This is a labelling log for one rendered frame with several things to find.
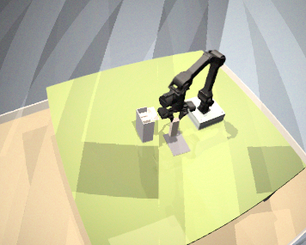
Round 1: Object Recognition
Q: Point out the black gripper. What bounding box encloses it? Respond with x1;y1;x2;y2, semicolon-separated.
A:
157;100;196;123

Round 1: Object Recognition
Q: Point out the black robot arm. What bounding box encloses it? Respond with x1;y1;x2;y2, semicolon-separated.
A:
159;50;226;114

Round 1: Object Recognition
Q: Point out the grey open-top bin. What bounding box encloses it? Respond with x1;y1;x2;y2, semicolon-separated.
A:
136;107;155;143

